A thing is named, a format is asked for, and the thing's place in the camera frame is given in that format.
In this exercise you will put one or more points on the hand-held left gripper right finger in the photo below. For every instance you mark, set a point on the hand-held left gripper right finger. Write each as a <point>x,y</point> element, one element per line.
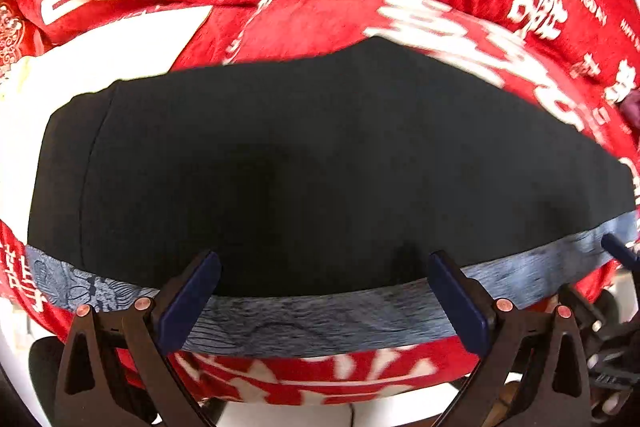
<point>457,302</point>

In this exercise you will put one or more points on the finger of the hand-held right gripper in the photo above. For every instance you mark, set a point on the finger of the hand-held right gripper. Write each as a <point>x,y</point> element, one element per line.
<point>619,250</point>

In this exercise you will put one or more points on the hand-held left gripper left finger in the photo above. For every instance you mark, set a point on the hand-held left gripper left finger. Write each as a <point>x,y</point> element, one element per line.
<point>192,292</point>

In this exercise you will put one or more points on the grey leaf-patterned cloth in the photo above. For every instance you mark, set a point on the grey leaf-patterned cloth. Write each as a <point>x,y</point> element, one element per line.
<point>325,322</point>

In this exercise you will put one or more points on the black pants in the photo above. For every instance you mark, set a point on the black pants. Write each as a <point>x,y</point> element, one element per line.
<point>300,157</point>

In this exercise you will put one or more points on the red embroidered cushion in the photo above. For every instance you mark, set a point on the red embroidered cushion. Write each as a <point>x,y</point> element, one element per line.
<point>12,37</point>

